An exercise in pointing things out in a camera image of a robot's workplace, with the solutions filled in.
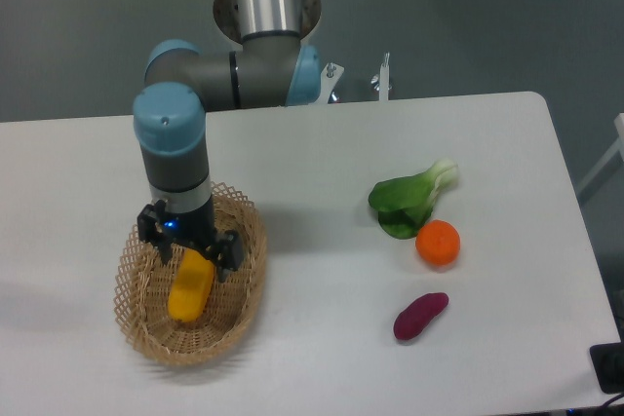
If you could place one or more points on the black device at table edge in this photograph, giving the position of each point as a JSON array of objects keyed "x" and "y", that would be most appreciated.
[{"x": 607, "y": 360}]

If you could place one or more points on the yellow mango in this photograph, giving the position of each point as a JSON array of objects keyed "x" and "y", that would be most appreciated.
[{"x": 191, "y": 288}]

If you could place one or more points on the orange tangerine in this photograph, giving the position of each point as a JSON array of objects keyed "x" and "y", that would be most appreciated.
[{"x": 438, "y": 243}]

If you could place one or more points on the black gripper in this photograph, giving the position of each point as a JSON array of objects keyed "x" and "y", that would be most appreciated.
[{"x": 195, "y": 230}]

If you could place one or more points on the woven wicker basket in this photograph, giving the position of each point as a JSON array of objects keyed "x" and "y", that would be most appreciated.
[{"x": 143, "y": 285}]

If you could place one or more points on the purple sweet potato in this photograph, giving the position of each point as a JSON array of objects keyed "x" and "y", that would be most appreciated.
[{"x": 411, "y": 322}]

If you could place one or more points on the green bok choy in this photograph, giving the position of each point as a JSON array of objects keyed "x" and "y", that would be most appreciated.
[{"x": 404, "y": 204}]

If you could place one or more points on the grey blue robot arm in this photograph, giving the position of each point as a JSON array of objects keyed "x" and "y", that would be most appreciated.
[{"x": 181, "y": 86}]

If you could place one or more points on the white frame at right edge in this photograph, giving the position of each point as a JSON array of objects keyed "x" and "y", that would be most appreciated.
[{"x": 606, "y": 167}]

